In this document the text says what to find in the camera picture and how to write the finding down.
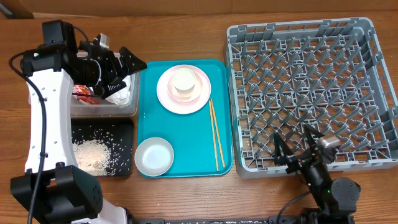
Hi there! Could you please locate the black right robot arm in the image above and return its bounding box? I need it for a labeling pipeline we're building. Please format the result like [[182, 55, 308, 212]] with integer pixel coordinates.
[[273, 124, 361, 223]]

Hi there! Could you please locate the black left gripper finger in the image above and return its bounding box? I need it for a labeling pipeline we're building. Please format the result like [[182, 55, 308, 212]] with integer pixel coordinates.
[[119, 47, 147, 76], [101, 75, 127, 99]]

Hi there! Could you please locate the black tray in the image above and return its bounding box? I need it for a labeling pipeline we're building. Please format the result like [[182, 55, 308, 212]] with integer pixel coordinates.
[[72, 118, 134, 159]]

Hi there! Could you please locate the white paper cup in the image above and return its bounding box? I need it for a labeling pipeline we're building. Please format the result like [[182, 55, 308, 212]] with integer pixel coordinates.
[[172, 68, 197, 97]]

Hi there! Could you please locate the pile of rice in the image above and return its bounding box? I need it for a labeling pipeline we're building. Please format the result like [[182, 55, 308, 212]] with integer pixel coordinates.
[[72, 129, 131, 177]]

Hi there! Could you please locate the pink plate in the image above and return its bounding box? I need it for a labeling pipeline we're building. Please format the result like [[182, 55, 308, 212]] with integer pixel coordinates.
[[157, 65, 211, 114]]

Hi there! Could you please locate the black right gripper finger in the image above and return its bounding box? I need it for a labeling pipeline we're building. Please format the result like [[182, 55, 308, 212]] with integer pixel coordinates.
[[274, 133, 293, 165], [303, 124, 324, 146]]

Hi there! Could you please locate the grey dishwasher rack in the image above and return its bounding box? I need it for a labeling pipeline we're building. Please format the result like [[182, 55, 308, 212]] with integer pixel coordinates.
[[226, 17, 397, 179]]

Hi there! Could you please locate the grey small bowl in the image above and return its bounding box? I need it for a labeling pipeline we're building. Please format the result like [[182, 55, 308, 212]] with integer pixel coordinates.
[[134, 137, 174, 177]]

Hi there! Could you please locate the pink small bowl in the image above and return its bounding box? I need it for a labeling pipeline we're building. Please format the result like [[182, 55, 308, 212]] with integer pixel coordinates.
[[168, 73, 202, 103]]

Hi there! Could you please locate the white napkin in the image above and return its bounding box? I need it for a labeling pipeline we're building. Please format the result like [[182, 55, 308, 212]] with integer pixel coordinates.
[[106, 76, 131, 105]]

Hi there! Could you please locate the clear plastic bin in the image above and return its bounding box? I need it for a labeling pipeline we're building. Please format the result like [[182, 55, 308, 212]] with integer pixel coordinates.
[[28, 68, 139, 121]]

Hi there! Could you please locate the red wrapper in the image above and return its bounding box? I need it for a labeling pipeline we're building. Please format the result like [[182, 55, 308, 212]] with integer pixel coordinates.
[[72, 85, 99, 105]]

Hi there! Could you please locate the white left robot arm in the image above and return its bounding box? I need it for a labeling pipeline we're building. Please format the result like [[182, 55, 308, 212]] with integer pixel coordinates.
[[10, 20, 147, 223]]

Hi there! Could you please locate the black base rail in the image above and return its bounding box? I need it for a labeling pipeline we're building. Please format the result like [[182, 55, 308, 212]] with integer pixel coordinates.
[[136, 215, 355, 224]]

